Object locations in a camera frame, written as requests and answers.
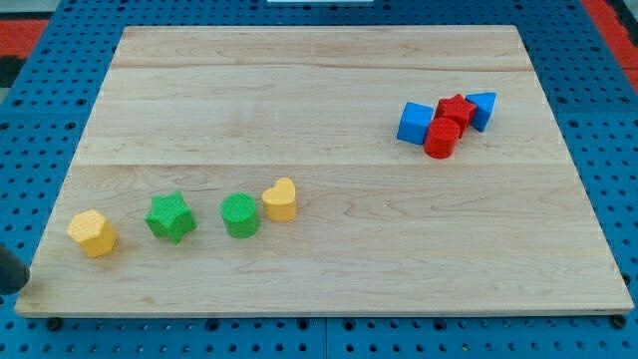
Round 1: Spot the blue cube block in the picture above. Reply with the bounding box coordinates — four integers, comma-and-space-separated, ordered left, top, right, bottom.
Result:
396, 102, 434, 146

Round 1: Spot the wooden board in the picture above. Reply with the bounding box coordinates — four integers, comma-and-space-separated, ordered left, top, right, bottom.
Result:
15, 25, 634, 318

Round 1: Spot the red cylinder block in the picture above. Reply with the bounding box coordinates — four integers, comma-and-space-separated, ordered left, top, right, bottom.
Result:
424, 117, 461, 160

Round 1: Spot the green cylinder block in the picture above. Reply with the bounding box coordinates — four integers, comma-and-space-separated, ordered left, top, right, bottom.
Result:
220, 192, 260, 238

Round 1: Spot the yellow hexagon block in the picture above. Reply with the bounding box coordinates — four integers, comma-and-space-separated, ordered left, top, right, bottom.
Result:
66, 209, 118, 258

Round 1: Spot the blue triangle block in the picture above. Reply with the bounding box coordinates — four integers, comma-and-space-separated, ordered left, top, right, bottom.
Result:
466, 92, 497, 133

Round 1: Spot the dark grey robot pusher tip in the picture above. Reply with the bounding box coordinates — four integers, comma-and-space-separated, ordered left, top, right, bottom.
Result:
0, 245, 31, 295

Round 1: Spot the red star block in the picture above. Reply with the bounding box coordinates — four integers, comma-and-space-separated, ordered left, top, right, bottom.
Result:
435, 94, 478, 138

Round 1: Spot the yellow heart block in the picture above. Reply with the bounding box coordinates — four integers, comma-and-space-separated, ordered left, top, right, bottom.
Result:
261, 178, 297, 222

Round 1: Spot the green star block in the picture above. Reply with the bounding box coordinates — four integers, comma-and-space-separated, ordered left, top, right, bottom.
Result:
145, 191, 197, 244

